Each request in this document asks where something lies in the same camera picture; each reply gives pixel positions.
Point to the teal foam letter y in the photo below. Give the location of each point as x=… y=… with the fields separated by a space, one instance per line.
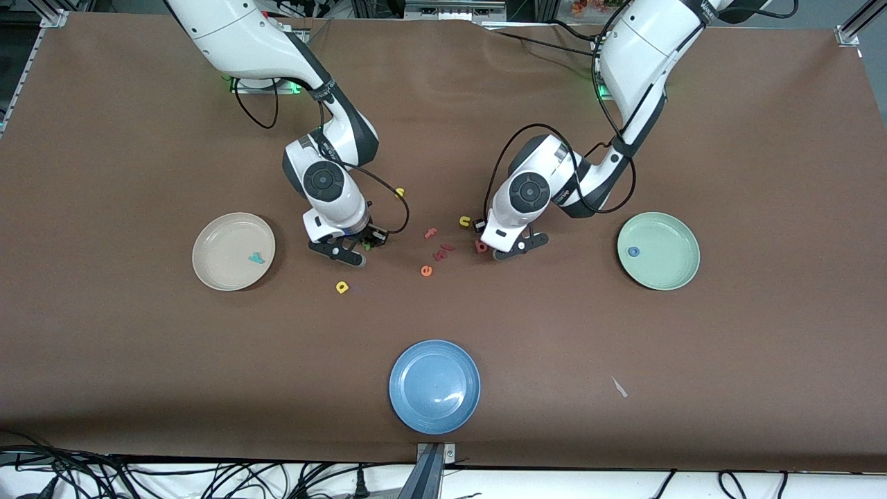
x=256 y=258

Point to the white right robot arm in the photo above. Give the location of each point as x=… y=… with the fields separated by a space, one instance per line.
x=326 y=184

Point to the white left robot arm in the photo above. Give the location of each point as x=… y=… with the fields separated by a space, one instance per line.
x=530 y=194

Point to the beige brown plate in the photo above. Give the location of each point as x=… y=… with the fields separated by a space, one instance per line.
x=222 y=242

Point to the blue plate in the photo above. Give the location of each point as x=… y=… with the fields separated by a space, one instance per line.
x=434 y=387

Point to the pale green plate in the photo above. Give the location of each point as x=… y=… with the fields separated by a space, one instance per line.
x=665 y=260

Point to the white paper scrap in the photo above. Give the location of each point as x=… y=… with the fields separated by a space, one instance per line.
x=619 y=387

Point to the brown table cover sheet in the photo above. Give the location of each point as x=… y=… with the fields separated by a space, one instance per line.
x=138 y=346

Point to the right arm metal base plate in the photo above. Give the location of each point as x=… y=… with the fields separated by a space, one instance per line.
x=284 y=83

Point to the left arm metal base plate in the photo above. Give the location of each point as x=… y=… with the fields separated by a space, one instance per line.
x=600 y=69

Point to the dark background equipment frame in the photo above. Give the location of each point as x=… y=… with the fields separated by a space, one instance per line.
x=450 y=10

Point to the grey metal camera bracket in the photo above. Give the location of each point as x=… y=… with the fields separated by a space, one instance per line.
x=431 y=471

